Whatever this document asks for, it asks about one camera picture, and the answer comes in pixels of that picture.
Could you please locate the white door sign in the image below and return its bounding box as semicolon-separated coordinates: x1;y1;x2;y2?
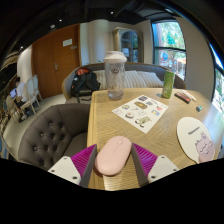
62;38;74;48

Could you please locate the striped cushion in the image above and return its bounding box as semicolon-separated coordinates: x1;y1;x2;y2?
124;70;144;90
138;70;164;89
93;69;108;90

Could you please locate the green drink can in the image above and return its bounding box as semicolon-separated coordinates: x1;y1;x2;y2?
161;70;176;100

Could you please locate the person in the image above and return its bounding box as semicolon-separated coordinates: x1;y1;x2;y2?
13;76;31;118

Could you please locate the white sticker sheet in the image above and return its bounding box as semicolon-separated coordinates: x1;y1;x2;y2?
111;94;169;135

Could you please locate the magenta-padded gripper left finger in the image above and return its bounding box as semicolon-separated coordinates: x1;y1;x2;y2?
47;143;99;189

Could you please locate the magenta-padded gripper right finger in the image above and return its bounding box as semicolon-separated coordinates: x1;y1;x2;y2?
130;143;181;188

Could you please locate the brown wooden door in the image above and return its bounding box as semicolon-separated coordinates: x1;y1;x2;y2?
31;23;82;100

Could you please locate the large curved window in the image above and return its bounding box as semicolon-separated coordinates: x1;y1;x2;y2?
209;43;224;114

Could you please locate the pink computer mouse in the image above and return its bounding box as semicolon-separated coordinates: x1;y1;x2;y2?
94;135;133;177

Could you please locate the blue chair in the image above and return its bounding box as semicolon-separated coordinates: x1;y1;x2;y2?
0;133;11;160

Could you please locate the clear shaker bottle white lid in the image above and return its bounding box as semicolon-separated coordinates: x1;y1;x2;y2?
103;50;128;101

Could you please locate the glass door cabinet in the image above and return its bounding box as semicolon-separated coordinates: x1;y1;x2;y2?
112;27;144;64

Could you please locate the grey curved sofa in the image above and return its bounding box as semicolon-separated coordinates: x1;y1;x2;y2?
61;61;187;104

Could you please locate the white round mouse pad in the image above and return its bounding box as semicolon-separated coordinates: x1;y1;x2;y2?
176;116;216;164

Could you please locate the laptop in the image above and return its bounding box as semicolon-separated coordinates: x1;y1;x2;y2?
9;87;18;100

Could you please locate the grey tufted armchair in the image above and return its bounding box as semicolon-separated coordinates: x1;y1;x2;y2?
17;103;91;172

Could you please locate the black backpack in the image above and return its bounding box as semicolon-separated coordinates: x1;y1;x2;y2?
70;67;101;104

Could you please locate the small white tube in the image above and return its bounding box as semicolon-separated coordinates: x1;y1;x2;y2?
181;89;198;102

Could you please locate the black and orange flat case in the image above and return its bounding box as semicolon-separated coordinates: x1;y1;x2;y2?
174;91;192;105

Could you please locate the black framed window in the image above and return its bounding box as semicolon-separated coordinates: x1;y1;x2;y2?
151;20;188;81

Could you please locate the white chair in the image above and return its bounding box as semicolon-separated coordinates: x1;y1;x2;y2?
23;74;44;116

